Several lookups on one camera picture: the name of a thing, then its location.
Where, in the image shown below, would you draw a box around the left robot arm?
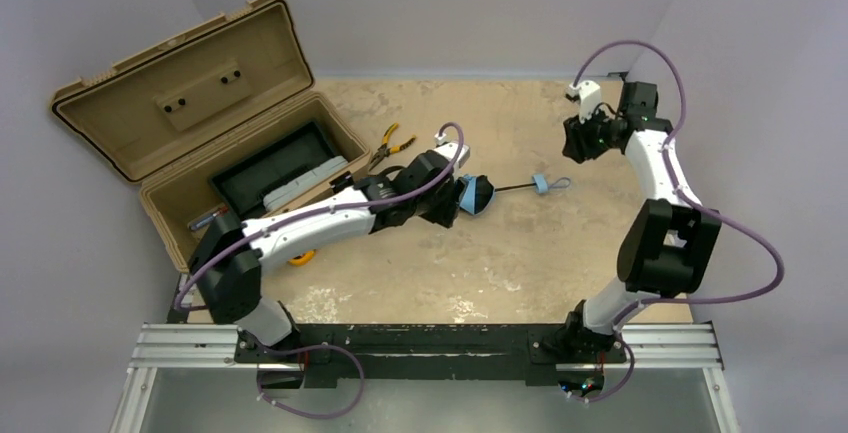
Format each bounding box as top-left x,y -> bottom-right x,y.
189,142 -> 470,346

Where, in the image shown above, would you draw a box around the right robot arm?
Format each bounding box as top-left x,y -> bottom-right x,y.
541,81 -> 721,355

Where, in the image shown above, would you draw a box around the yellow tape measure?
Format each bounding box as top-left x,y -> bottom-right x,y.
288,250 -> 316,267

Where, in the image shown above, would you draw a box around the grey box in toolbox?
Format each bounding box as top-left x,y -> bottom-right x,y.
262,156 -> 348,212

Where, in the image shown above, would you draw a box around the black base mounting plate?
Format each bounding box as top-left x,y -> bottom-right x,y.
234,323 -> 628,388

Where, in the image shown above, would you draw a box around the black toolbox tray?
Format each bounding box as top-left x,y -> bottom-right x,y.
209,120 -> 342,219

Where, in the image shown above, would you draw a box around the tan plastic toolbox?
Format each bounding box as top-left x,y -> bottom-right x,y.
50,0 -> 371,273

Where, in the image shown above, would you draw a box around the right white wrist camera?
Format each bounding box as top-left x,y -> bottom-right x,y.
565,80 -> 603,123

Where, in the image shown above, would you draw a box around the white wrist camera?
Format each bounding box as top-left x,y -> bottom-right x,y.
433,133 -> 471,169
565,80 -> 603,123

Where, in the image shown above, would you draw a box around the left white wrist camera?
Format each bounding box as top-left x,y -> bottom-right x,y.
433,133 -> 471,169

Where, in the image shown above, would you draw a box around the yellow handled pliers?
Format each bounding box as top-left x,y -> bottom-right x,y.
368,122 -> 419,170

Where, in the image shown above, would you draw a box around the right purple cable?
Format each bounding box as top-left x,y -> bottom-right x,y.
570,39 -> 787,405

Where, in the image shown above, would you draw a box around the aluminium rail frame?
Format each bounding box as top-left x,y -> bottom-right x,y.
109,257 -> 740,433

